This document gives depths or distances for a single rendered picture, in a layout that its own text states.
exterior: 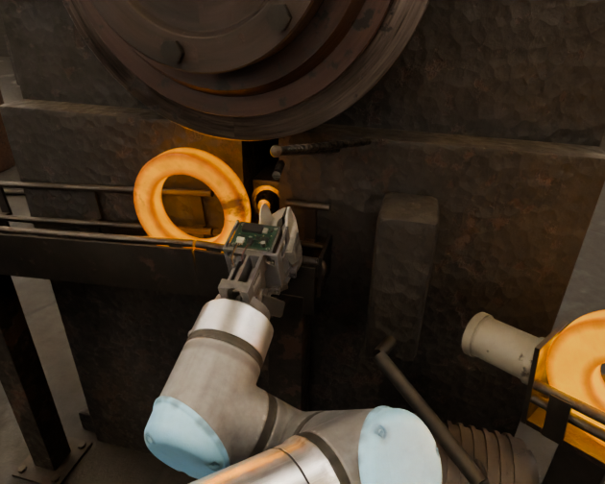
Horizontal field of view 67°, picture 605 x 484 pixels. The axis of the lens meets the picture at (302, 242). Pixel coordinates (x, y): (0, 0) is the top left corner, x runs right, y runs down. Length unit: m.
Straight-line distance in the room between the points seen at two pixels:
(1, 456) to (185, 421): 1.07
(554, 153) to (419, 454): 0.44
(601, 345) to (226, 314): 0.39
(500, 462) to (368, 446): 0.34
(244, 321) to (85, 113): 0.49
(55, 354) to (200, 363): 1.27
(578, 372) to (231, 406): 0.37
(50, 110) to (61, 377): 0.95
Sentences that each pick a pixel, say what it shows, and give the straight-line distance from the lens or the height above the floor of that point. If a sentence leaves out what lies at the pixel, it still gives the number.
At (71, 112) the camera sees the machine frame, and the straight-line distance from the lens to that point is 0.88.
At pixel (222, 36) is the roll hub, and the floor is 1.01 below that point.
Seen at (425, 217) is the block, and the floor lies 0.80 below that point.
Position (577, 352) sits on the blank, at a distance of 0.58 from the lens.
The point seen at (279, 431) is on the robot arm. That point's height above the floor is 0.66.
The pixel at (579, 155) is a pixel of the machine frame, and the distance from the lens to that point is 0.71.
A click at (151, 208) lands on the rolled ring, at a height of 0.75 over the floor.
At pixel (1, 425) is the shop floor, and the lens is 1.58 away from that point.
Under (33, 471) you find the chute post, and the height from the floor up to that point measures 0.01.
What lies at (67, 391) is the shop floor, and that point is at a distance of 1.59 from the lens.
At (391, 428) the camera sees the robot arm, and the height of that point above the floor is 0.75.
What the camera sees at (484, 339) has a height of 0.68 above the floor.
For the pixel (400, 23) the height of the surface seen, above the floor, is 1.03.
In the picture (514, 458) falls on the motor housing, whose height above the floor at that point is 0.53.
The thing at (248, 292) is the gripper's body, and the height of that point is 0.76.
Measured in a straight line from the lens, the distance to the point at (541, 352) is 0.58.
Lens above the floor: 1.06
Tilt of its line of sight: 29 degrees down
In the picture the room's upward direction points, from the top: 1 degrees clockwise
